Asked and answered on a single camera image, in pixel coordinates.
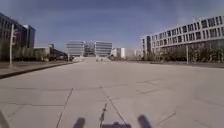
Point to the distant white building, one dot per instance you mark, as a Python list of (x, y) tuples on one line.
[(121, 52)]

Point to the grey concrete slab plaza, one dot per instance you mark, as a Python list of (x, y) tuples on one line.
[(133, 80)]

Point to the distant pale building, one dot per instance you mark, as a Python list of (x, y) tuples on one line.
[(138, 54)]

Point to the pale glass twin-block building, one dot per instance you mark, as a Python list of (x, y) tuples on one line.
[(75, 48)]

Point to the low tan building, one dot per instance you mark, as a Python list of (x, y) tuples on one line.
[(57, 53)]

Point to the robot's own part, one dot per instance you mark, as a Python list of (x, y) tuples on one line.
[(144, 121), (79, 122)]

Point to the pale pole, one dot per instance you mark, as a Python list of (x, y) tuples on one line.
[(187, 55), (11, 46)]

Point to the long white building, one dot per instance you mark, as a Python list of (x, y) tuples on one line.
[(193, 33)]

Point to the grey side pavement strip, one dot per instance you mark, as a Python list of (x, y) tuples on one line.
[(23, 66)]

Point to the row of trees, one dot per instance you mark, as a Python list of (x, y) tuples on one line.
[(203, 53), (23, 53)]

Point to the dark kerb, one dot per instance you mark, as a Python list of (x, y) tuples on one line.
[(20, 72)]

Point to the dark glass building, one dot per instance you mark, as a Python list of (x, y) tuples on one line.
[(8, 28)]

